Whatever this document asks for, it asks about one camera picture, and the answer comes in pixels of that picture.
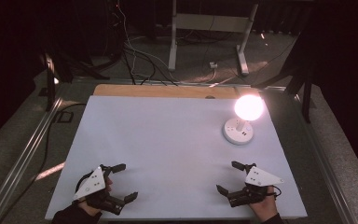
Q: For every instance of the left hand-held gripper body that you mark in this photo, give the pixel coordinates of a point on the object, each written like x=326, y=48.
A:
x=90, y=184

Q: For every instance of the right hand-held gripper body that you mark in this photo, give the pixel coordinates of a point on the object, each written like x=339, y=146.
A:
x=261, y=179

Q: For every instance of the person's right hand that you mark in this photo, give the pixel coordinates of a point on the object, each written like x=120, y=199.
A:
x=265, y=209

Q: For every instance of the white globe table lamp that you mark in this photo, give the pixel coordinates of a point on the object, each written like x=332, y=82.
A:
x=238, y=133

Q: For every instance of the white table mat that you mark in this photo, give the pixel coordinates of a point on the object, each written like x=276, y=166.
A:
x=167, y=146

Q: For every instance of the black metal stand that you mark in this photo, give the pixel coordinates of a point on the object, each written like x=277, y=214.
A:
x=304, y=90

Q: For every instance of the small white plug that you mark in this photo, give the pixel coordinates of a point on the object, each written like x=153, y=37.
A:
x=213, y=65

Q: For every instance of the aluminium floor rail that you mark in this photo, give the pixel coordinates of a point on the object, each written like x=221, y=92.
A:
x=326, y=161
x=21, y=158

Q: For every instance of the black square floor frame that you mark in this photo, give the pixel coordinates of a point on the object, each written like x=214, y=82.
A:
x=64, y=117

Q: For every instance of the white metal desk frame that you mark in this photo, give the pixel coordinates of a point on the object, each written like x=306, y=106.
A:
x=209, y=22

